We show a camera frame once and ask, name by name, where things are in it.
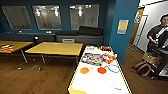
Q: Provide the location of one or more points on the dark grey sofa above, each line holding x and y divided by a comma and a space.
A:
80, 36

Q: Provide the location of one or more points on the white paper sign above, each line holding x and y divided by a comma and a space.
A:
68, 40

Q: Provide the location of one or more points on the flat red box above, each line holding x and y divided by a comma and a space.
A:
106, 48

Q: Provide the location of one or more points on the pale orange bowl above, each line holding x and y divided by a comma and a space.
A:
84, 70

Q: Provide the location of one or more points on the red snack bag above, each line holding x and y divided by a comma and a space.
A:
108, 59

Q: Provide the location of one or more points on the yellow wooden table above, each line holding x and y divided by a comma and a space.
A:
55, 48
20, 45

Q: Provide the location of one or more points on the interior glass window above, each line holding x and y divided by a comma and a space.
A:
84, 16
47, 16
16, 16

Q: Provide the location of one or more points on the clear bowl blue rim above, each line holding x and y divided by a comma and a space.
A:
113, 69

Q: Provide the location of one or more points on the small white ledge object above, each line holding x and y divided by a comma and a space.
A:
49, 32

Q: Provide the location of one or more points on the white table with toys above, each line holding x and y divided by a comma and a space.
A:
98, 87

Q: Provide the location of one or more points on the small black device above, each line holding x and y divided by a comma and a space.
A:
36, 39

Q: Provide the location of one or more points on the brown backpack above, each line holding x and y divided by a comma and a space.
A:
143, 68

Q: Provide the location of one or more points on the long grey bench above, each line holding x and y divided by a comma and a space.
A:
20, 36

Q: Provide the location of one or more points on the brown cardboard box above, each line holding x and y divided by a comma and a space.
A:
151, 58

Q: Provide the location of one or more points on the person in black shirt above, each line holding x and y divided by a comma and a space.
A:
158, 33

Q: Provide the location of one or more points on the small red black game set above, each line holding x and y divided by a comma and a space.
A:
6, 47

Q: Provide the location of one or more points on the tan framed wall poster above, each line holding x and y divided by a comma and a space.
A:
122, 26

